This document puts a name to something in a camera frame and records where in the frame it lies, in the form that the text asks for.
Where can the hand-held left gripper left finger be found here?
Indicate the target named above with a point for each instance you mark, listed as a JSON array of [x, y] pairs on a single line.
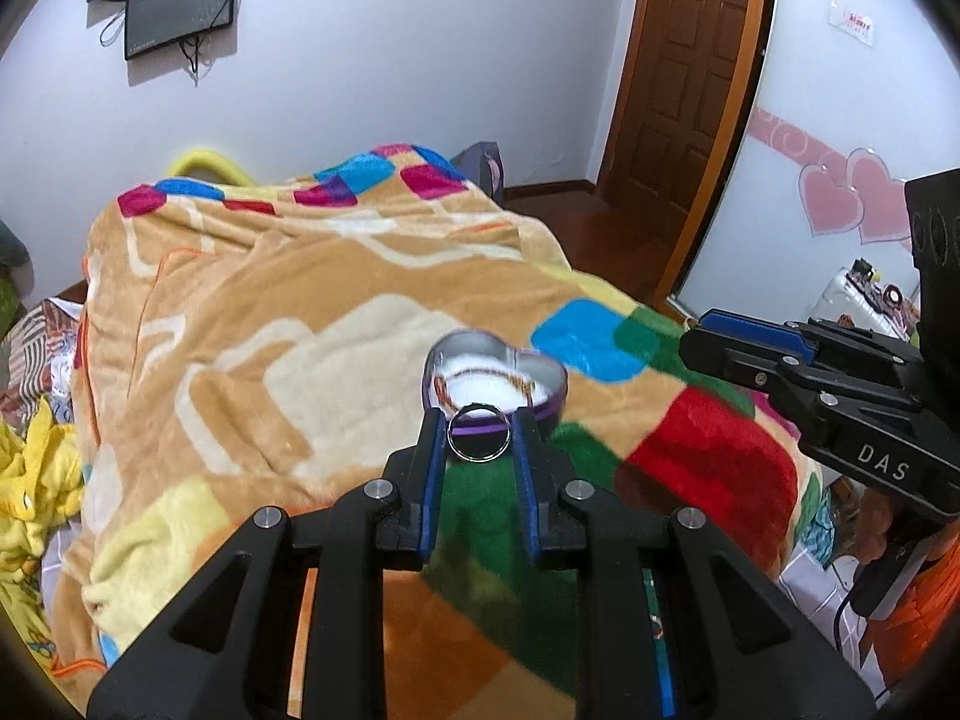
[[428, 465]]

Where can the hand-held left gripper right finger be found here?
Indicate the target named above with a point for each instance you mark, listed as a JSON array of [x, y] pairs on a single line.
[[527, 480]]

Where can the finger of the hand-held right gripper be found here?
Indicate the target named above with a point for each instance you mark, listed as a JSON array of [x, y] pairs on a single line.
[[739, 360], [757, 330]]

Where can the heart-shaped purple tin box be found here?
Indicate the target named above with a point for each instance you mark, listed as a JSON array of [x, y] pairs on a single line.
[[480, 375]]

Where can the white suitcase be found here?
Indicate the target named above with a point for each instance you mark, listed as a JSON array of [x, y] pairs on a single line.
[[855, 296]]

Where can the wardrobe door with pink hearts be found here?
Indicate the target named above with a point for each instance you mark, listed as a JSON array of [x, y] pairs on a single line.
[[825, 135]]

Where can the colourful patterned blanket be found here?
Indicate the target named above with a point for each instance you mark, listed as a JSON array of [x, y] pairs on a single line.
[[300, 300]]

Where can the brown wooden door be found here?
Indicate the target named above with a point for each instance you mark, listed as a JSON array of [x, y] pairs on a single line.
[[690, 75]]

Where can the orange cloth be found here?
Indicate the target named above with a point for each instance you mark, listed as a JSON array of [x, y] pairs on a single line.
[[919, 615]]

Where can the purple bag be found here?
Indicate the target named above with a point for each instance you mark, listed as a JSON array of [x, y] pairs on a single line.
[[480, 165]]

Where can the yellow cartoon cloth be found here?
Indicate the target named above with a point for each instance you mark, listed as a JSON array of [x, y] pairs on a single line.
[[30, 510]]

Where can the striped brown cloth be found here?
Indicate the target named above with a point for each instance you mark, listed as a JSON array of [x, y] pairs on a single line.
[[37, 345]]

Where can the white wall sticker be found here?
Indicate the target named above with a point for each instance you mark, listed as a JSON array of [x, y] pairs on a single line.
[[852, 19]]

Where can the small black wall screen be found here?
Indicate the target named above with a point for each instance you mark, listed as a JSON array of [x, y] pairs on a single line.
[[180, 7]]

